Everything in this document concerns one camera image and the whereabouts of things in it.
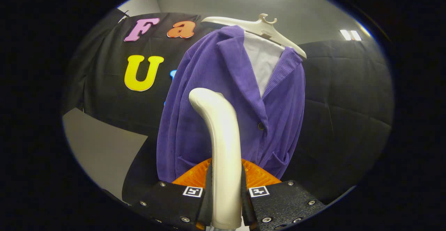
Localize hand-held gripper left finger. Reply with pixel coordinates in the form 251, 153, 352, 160
131, 158, 214, 231

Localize white clothes hanger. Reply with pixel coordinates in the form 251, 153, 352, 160
201, 13, 307, 60

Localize white shirt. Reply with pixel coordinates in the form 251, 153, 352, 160
243, 31, 285, 98

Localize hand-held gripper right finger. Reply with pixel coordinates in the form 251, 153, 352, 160
240, 159, 326, 231

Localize ceiling light panel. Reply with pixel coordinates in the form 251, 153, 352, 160
340, 30, 363, 41

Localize grey cabinet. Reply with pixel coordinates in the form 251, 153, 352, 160
63, 108, 148, 202

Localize white garment steamer head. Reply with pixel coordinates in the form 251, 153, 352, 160
189, 88, 243, 230

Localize purple corduroy jacket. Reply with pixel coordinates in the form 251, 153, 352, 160
156, 25, 306, 183

